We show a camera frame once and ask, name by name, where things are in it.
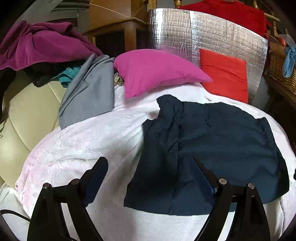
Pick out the dark navy garment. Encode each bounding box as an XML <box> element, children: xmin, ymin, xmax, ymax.
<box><xmin>124</xmin><ymin>95</ymin><xmax>290</xmax><ymax>216</ymax></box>

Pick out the white bed blanket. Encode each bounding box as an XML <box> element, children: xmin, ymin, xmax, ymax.
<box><xmin>1</xmin><ymin>84</ymin><xmax>295</xmax><ymax>240</ymax></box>

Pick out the cream leather seat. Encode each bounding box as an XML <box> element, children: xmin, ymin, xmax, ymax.
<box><xmin>1</xmin><ymin>71</ymin><xmax>66</xmax><ymax>188</ymax></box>

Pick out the red pillow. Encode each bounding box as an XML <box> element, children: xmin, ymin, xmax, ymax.
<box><xmin>200</xmin><ymin>49</ymin><xmax>248</xmax><ymax>103</ymax></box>

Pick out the grey garment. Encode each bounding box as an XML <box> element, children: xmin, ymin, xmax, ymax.
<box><xmin>58</xmin><ymin>55</ymin><xmax>114</xmax><ymax>129</ymax></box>

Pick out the teal garment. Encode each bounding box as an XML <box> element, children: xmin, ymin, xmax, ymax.
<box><xmin>56</xmin><ymin>66</ymin><xmax>80</xmax><ymax>88</ymax></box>

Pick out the wicker basket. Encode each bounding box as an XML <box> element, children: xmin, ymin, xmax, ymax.
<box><xmin>269</xmin><ymin>50</ymin><xmax>296</xmax><ymax>96</ymax></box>

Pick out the light blue cloth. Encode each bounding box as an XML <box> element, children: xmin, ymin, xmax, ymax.
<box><xmin>282</xmin><ymin>46</ymin><xmax>296</xmax><ymax>78</ymax></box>

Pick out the pink pillow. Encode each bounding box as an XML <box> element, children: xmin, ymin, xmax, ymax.
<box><xmin>114</xmin><ymin>49</ymin><xmax>212</xmax><ymax>98</ymax></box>

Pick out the magenta garment pile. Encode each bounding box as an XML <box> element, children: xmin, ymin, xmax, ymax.
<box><xmin>1</xmin><ymin>21</ymin><xmax>102</xmax><ymax>71</ymax></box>

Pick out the silver foil insulation panel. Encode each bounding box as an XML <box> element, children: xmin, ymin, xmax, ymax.
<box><xmin>149</xmin><ymin>8</ymin><xmax>268</xmax><ymax>103</ymax></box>

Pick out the red cloth on headboard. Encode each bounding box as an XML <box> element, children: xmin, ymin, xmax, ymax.
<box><xmin>180</xmin><ymin>0</ymin><xmax>267</xmax><ymax>37</ymax></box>

